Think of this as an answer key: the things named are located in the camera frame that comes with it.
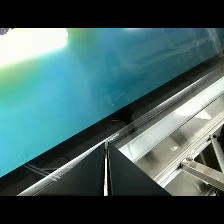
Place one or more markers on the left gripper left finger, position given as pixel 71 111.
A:
pixel 83 176

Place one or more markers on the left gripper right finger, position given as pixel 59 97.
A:
pixel 130 178

